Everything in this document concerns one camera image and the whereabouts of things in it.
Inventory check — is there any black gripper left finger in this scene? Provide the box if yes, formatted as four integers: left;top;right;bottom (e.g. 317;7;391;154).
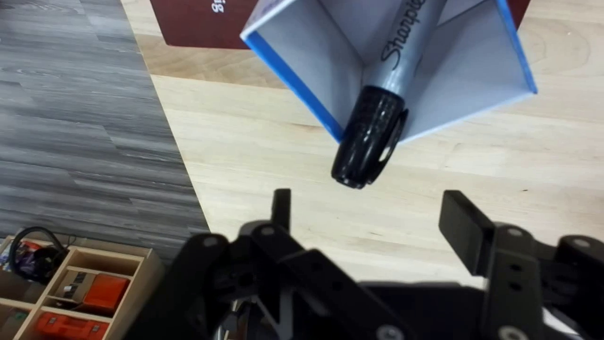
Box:
242;186;404;340

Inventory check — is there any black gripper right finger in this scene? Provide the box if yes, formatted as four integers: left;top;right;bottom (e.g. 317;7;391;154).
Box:
438;188;544;340

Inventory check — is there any grey marker with black cap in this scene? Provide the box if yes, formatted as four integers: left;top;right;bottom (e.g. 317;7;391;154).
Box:
331;0;449;190

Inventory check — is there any white and blue box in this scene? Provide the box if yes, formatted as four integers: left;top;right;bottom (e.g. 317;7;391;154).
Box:
240;0;540;145

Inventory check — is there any wooden workbench with shelves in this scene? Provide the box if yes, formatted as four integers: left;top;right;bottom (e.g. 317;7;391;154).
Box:
0;233;166;340

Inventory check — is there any small orange storage bin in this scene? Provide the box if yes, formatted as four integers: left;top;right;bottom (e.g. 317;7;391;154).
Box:
81;273;130;317

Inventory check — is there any dark red hardcover book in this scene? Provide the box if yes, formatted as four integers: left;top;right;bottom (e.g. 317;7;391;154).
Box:
149;0;531;50

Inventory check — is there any wide orange storage bin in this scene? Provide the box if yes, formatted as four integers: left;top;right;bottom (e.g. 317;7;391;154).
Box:
32;311;110;340

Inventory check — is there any black cable coil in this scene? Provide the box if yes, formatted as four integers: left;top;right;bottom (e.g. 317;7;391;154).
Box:
8;224;70;283

